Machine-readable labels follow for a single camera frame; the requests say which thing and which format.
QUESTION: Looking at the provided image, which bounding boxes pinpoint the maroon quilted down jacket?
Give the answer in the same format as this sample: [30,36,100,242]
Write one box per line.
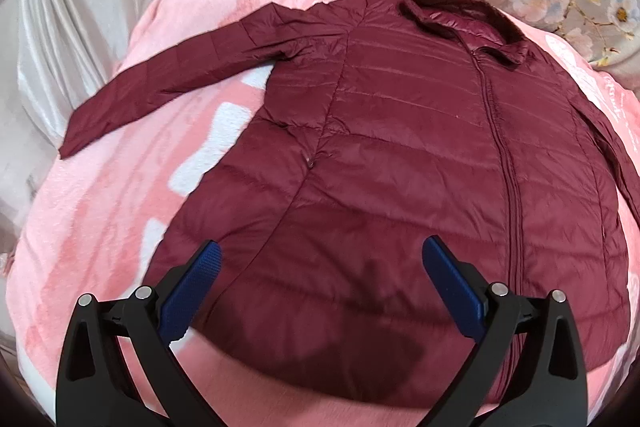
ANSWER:
[60,0,639,407]

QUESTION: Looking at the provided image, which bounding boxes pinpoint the silver satin fabric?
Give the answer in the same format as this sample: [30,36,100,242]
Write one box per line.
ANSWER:
[1,0,152,254]

